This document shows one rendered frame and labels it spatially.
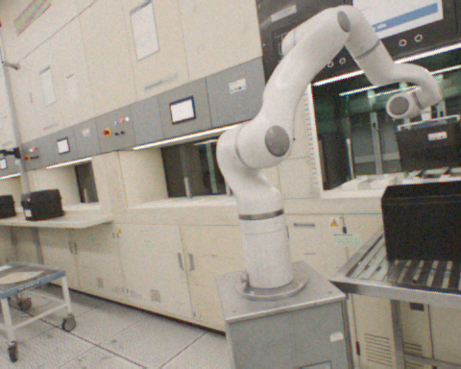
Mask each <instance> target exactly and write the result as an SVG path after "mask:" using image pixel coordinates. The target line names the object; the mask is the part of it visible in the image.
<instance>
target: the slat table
mask: <svg viewBox="0 0 461 369"><path fill-rule="evenodd" d="M383 245H384V249H382V252H381V253H379V255H378V256H377V258H376V259H375V261H374V262H373V263H370V262H371V261H372V259H373V258H374V257H375V255H376V254H377V253H378V251H379V250H380V249H381V248H382V246H383ZM384 259H385V263H384V264H383V263H382V261H383V260H384ZM407 262H408V259H400V261H399V262H398V263H397V265H396V260H395V259H387V258H386V253H385V238H384V230H383V225H382V226H381V227H380V228H379V229H378V230H377V231H376V232H375V233H374V234H373V235H372V236H371V237H370V238H369V239H368V240H367V241H366V242H365V243H364V244H363V245H362V246H361V247H360V248H359V249H358V251H357V252H356V253H355V254H354V255H353V256H352V257H351V258H350V259H349V260H348V261H347V262H346V263H345V264H344V265H343V266H341V268H340V269H339V270H338V271H337V272H336V273H334V275H333V276H332V277H331V279H330V280H328V281H329V282H330V283H332V284H333V285H334V286H336V287H337V288H338V289H339V290H341V292H342V293H344V294H345V295H346V293H354V294H359V295H365V296H370V297H380V298H385V299H389V300H390V308H391V314H392V329H393V336H394V343H395V350H396V364H397V369H406V359H409V360H413V361H416V362H422V363H425V364H428V365H434V366H437V367H440V368H444V369H461V365H460V364H456V363H453V362H446V361H443V360H440V359H437V358H430V357H424V356H421V355H414V354H411V353H408V352H405V351H404V345H403V338H402V322H401V316H400V300H402V301H406V302H412V303H417V304H428V305H434V306H438V307H444V308H459V309H461V290H459V284H460V280H461V261H453V262H452V265H451V268H450V270H447V264H448V262H447V261H438V263H437V268H432V266H433V262H434V260H425V262H424V264H423V267H420V262H421V261H420V260H412V261H411V262H410V264H409V266H406V263H407ZM363 270H367V271H366V272H365V273H364V275H363V276H362V278H361V279H358V277H359V275H360V274H361V273H362V271H363ZM376 271H378V273H377V274H376V277H375V278H374V279H373V280H370V278H371V277H372V276H373V274H374V273H375V272H376ZM401 273H402V274H405V275H404V277H403V278H402V281H401V283H398V279H399V278H400V274H401ZM386 275H387V279H388V280H387V281H386V282H383V280H384V279H385V276H386ZM415 275H419V278H418V279H417V281H416V285H415V284H412V281H413V278H414V277H415ZM429 277H433V281H432V284H431V286H426V283H427V280H428V278H429ZM444 278H449V283H448V286H447V288H442V286H443V283H444ZM341 308H342V314H343V321H344V327H345V339H346V346H347V352H348V365H349V369H354V361H353V354H352V336H351V330H350V323H349V317H348V304H347V299H346V300H345V301H341Z"/></svg>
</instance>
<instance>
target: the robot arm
mask: <svg viewBox="0 0 461 369"><path fill-rule="evenodd" d="M344 45H345V47H346V48H347V49H348V52H350V54H351V55H352V57H353V58H354V61H355V62H357V64H358V66H359V67H360V68H361V69H362V72H364V73H365V75H366V77H367V78H368V79H369V81H370V83H372V85H373V86H386V85H389V84H392V83H399V82H409V83H415V84H416V85H418V86H419V87H418V88H416V89H413V90H412V91H409V92H406V93H398V94H396V95H394V96H392V97H391V98H390V99H389V101H388V103H387V105H386V110H387V112H388V113H389V115H390V116H392V117H394V118H397V119H410V118H413V117H416V116H418V115H419V114H423V113H427V112H430V110H431V108H434V107H435V106H439V102H440V100H441V99H442V97H443V94H442V91H441V89H440V87H439V86H438V85H437V82H436V81H435V79H433V76H432V75H430V73H429V72H427V71H426V69H424V68H422V67H419V66H418V65H413V64H406V63H395V62H394V61H392V59H391V57H390V56H389V53H388V52H387V51H386V49H385V47H384V45H382V42H381V41H380V39H379V38H378V36H377V34H376V31H374V29H373V28H372V25H371V24H370V23H369V21H368V19H367V18H366V17H365V14H363V13H362V11H360V10H359V9H358V8H355V7H353V6H348V5H346V6H340V7H338V8H329V9H327V10H324V11H322V12H320V13H318V14H316V15H315V16H314V17H311V18H310V19H309V20H307V21H305V22H304V23H303V24H301V25H300V26H299V27H297V28H295V29H294V30H293V31H290V33H289V34H288V35H287V36H286V37H285V38H284V39H283V43H282V46H281V51H282V54H283V56H284V58H283V60H282V61H281V62H280V64H279V65H278V66H277V68H276V69H275V71H274V72H273V75H272V76H271V78H270V80H269V82H268V83H267V85H266V87H265V89H264V92H263V106H262V109H261V110H260V112H259V114H258V116H257V117H256V118H255V119H253V120H252V121H251V122H249V123H244V124H241V125H239V126H236V127H232V128H230V129H228V130H226V131H225V132H224V133H223V134H222V135H221V136H220V137H219V140H218V143H217V147H216V157H217V160H218V164H219V168H220V170H221V171H222V174H223V176H224V178H225V179H226V181H227V183H228V185H229V187H230V188H231V190H232V193H233V195H234V196H235V201H236V205H237V211H238V216H239V227H240V232H241V238H242V243H243V254H244V260H245V264H246V270H245V273H242V272H240V273H239V279H238V280H236V281H235V291H236V293H237V294H239V295H241V296H243V297H246V298H249V299H253V300H259V301H268V300H276V299H280V298H283V297H290V296H292V295H294V294H297V293H299V292H300V291H301V290H303V289H304V288H305V287H306V286H307V276H306V274H305V273H303V272H301V271H300V270H295V269H292V264H291V259H290V247H289V241H288V235H287V224H286V218H285V212H284V206H283V198H282V195H281V193H280V191H279V189H278V188H277V187H276V186H275V185H274V184H273V183H272V182H271V181H270V180H269V179H268V178H266V175H265V174H264V173H263V171H262V169H263V168H270V167H275V166H277V165H278V164H280V163H282V162H283V161H284V160H285V159H286V158H287V156H288V154H290V150H291V148H292V145H293V142H294V119H295V113H296V110H297V106H298V104H299V103H300V101H301V98H302V96H303V93H304V92H305V90H306V89H307V86H308V85H309V84H310V82H311V81H312V79H314V77H315V76H316V75H317V74H318V72H320V71H321V69H322V68H324V67H325V65H327V64H328V62H331V60H332V59H334V57H335V56H336V55H337V54H338V52H340V51H341V48H343V47H344Z"/></svg>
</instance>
